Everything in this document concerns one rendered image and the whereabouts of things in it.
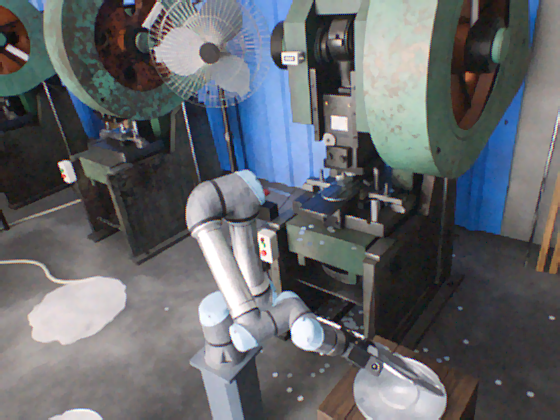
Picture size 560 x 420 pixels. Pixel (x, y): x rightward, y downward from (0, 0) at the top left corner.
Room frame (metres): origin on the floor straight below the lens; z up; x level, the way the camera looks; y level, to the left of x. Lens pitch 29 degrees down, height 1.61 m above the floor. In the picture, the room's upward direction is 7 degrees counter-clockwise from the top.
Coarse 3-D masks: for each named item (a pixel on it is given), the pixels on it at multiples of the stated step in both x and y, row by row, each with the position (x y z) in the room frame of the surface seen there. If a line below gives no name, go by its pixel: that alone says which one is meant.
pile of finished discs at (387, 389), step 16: (384, 368) 1.10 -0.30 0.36; (368, 384) 1.05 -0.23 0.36; (384, 384) 1.03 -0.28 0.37; (400, 384) 1.03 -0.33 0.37; (368, 400) 0.98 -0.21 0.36; (384, 400) 0.97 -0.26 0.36; (400, 400) 0.97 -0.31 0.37; (416, 400) 0.96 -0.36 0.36; (432, 400) 0.96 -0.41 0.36; (368, 416) 0.92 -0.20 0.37; (384, 416) 0.92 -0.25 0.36; (400, 416) 0.91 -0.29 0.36; (416, 416) 0.91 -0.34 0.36; (432, 416) 0.90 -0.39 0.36
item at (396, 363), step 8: (376, 344) 1.14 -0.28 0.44; (384, 352) 1.09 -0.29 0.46; (384, 360) 0.99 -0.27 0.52; (392, 360) 1.01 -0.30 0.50; (400, 360) 1.05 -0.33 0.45; (408, 360) 1.11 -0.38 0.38; (392, 368) 0.94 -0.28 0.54; (400, 368) 0.97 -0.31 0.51; (408, 368) 1.01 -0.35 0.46; (416, 368) 1.07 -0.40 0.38; (400, 376) 0.90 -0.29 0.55; (408, 376) 0.94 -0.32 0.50; (416, 376) 0.96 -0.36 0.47; (424, 376) 1.02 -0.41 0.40; (416, 384) 0.88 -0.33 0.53; (424, 384) 0.94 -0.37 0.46; (432, 384) 0.98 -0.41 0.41; (432, 392) 0.88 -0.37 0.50; (440, 392) 0.93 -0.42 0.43
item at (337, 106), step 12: (324, 96) 1.73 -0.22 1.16; (336, 96) 1.69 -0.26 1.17; (348, 96) 1.66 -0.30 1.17; (324, 108) 1.73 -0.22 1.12; (336, 108) 1.70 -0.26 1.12; (348, 108) 1.66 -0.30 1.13; (324, 120) 1.74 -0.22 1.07; (336, 120) 1.70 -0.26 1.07; (348, 120) 1.66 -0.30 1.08; (336, 132) 1.70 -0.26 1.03; (348, 132) 1.66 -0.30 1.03; (336, 144) 1.70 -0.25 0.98; (348, 144) 1.66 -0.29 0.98; (372, 144) 1.73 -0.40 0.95; (336, 156) 1.67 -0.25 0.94; (348, 156) 1.64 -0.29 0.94; (360, 156) 1.66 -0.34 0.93; (372, 156) 1.73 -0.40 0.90
